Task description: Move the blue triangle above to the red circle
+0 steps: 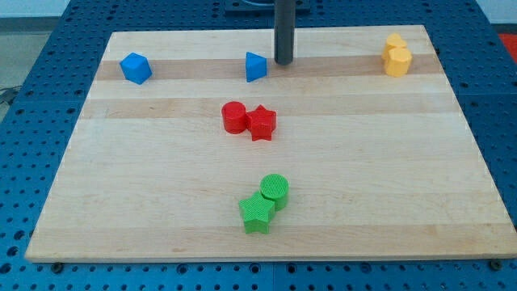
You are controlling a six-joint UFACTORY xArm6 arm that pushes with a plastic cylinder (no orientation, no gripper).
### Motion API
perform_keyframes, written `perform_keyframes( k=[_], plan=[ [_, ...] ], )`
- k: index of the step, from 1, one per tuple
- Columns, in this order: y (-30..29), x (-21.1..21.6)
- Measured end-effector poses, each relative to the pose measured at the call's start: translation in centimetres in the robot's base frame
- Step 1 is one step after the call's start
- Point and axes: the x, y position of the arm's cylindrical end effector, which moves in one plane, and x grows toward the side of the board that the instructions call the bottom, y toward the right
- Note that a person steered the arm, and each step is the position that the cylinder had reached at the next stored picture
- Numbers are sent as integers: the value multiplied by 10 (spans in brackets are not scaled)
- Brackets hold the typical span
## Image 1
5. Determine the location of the yellow hexagon block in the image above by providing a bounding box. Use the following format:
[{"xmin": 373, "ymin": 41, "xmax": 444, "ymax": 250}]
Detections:
[{"xmin": 384, "ymin": 48, "xmax": 413, "ymax": 78}]

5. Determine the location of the blue cube block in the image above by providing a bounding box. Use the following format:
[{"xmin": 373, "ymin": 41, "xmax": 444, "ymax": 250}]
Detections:
[{"xmin": 120, "ymin": 53, "xmax": 153, "ymax": 85}]

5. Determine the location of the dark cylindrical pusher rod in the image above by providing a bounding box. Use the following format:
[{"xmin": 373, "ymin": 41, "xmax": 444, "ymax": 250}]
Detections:
[{"xmin": 274, "ymin": 0, "xmax": 296, "ymax": 65}]

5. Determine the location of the red cylinder block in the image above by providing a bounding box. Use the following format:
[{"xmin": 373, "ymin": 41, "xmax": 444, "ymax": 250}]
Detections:
[{"xmin": 221, "ymin": 101, "xmax": 247, "ymax": 134}]

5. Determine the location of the green star block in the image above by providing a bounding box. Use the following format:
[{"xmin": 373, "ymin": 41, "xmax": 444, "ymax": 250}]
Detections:
[{"xmin": 238, "ymin": 192, "xmax": 275, "ymax": 234}]

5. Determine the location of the light wooden board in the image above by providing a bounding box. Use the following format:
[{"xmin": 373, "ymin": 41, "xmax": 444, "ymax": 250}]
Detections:
[{"xmin": 25, "ymin": 25, "xmax": 516, "ymax": 263}]

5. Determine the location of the red star block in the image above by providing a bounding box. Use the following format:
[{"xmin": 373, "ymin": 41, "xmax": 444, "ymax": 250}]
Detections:
[{"xmin": 246, "ymin": 104, "xmax": 276, "ymax": 141}]

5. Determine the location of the green cylinder block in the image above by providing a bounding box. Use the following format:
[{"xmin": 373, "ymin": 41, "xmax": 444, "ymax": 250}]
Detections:
[{"xmin": 259, "ymin": 174, "xmax": 289, "ymax": 211}]

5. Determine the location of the yellow heart block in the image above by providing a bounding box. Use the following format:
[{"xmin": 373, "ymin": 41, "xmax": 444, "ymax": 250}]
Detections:
[{"xmin": 381, "ymin": 33, "xmax": 407, "ymax": 61}]

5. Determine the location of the blue triangle block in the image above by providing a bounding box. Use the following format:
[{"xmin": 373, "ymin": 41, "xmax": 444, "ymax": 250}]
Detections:
[{"xmin": 245, "ymin": 52, "xmax": 267, "ymax": 82}]

